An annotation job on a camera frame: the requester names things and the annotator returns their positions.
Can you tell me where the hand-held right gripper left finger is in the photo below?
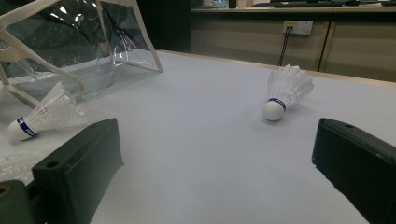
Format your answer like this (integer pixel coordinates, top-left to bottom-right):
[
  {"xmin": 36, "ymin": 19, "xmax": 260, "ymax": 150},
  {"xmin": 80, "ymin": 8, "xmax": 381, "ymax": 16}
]
[{"xmin": 32, "ymin": 118, "xmax": 124, "ymax": 224}]

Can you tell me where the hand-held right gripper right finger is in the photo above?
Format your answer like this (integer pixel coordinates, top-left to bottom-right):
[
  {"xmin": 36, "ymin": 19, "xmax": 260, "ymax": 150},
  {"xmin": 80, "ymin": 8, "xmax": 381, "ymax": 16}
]
[{"xmin": 312, "ymin": 118, "xmax": 396, "ymax": 224}]

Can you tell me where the white shuttlecock with blue band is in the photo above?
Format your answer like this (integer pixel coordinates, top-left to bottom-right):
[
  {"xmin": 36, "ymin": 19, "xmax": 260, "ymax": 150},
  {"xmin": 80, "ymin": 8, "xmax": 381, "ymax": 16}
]
[
  {"xmin": 7, "ymin": 81, "xmax": 89, "ymax": 142},
  {"xmin": 262, "ymin": 63, "xmax": 315, "ymax": 122}
]

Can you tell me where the clear plastic bag beige trim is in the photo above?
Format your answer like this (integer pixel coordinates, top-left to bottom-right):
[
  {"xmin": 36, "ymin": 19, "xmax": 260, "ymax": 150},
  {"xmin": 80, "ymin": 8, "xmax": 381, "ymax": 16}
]
[{"xmin": 0, "ymin": 0, "xmax": 163, "ymax": 108}]

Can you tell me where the beige wooden cabinet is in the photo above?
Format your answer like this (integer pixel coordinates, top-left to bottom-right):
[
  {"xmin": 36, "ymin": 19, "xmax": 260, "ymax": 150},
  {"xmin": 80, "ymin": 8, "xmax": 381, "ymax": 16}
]
[{"xmin": 190, "ymin": 0, "xmax": 396, "ymax": 82}]

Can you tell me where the black power cable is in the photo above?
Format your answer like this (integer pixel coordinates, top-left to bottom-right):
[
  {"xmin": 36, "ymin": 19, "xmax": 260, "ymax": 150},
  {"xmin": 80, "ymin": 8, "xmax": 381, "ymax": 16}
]
[{"xmin": 277, "ymin": 27, "xmax": 295, "ymax": 67}]

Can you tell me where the white wall socket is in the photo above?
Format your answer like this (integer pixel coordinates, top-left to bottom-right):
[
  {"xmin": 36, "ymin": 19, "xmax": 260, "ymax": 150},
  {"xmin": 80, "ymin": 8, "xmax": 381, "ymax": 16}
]
[{"xmin": 282, "ymin": 20, "xmax": 314, "ymax": 35}]

